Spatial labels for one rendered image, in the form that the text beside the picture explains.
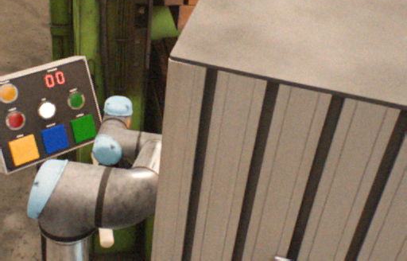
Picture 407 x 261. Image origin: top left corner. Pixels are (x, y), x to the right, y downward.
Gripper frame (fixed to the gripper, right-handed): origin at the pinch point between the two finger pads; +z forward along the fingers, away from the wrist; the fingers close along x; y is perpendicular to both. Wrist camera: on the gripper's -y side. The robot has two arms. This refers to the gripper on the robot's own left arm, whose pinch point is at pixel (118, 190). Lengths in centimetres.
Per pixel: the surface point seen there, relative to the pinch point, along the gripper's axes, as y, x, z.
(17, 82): -9.2, -35.6, -24.8
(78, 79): -22.2, -21.9, -20.8
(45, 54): -190, -117, 93
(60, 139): -8.0, -22.2, -7.1
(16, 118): -3.0, -33.6, -16.2
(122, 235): -50, -13, 82
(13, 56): -180, -135, 93
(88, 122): -16.8, -16.3, -8.8
